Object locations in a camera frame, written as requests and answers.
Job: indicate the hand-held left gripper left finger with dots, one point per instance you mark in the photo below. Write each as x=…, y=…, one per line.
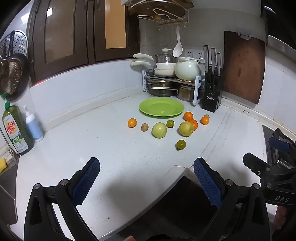
x=86, y=182

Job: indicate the brass mesh strainer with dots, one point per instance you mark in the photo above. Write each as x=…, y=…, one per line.
x=11, y=76

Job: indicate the glass pot lid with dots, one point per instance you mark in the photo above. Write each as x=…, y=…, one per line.
x=143, y=7

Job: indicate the stainless range hood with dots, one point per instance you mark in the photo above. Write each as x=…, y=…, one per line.
x=282, y=46

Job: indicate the dark wooden wall cabinet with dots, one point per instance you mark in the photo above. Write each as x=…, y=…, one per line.
x=83, y=34

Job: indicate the green plate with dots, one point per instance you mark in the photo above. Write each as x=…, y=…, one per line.
x=161, y=107

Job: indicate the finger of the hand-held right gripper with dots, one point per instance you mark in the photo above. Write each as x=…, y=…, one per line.
x=278, y=143
x=253, y=162

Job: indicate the white wall outlet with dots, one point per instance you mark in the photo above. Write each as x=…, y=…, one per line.
x=189, y=53
x=199, y=54

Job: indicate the grey pot rack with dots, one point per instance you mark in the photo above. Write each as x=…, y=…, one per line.
x=198, y=90

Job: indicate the orange tangerine with stem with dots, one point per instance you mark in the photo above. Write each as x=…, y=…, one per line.
x=188, y=115

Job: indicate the small brown kiwi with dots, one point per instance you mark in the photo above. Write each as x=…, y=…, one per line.
x=144, y=127
x=207, y=116

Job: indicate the perforated steel steamer tray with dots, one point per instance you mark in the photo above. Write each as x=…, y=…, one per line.
x=18, y=41

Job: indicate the white ladle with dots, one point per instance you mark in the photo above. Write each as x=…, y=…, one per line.
x=177, y=51

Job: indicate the small green tangerine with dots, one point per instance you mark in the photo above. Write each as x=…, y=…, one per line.
x=170, y=123
x=181, y=144

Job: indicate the kitchen sink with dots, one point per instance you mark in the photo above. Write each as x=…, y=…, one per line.
x=9, y=185

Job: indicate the black frying pan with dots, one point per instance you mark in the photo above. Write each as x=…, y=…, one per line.
x=24, y=74

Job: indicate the black kitchen scissors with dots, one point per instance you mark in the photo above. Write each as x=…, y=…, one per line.
x=212, y=81

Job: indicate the white pump bottle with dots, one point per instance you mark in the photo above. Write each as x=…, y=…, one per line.
x=34, y=127

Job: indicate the steel pot with glass lid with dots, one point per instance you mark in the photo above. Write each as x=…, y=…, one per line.
x=164, y=58

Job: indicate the yellow sponge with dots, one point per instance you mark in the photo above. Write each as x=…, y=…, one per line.
x=2, y=165

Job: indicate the brown wooden cutting board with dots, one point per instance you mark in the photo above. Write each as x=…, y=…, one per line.
x=244, y=67

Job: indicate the green dish soap bottle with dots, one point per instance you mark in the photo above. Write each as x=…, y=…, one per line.
x=16, y=129

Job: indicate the steel stock pot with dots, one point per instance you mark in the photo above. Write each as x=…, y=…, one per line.
x=186, y=93

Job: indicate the white ceramic pot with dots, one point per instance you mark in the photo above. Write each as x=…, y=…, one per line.
x=187, y=69

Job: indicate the black knife block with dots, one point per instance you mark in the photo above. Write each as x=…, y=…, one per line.
x=211, y=102

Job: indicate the yellowish green pear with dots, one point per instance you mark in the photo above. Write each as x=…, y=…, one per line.
x=186, y=128

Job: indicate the light green apple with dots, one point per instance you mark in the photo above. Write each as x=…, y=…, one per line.
x=159, y=130

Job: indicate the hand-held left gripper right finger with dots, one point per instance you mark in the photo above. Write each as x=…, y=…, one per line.
x=208, y=183

